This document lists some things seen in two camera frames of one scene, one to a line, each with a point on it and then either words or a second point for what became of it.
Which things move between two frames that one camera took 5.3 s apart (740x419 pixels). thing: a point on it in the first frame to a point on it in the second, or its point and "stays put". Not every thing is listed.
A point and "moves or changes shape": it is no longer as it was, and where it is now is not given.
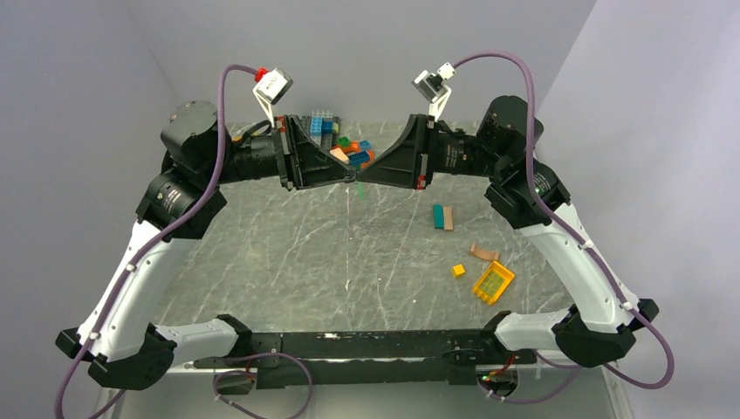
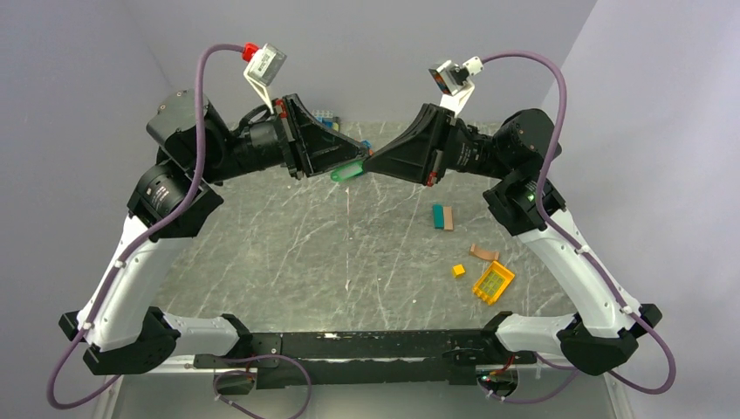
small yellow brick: [458, 271] stays put
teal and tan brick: [442, 216] stays put
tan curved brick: [475, 250] stays put
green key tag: [360, 188] moves or changes shape
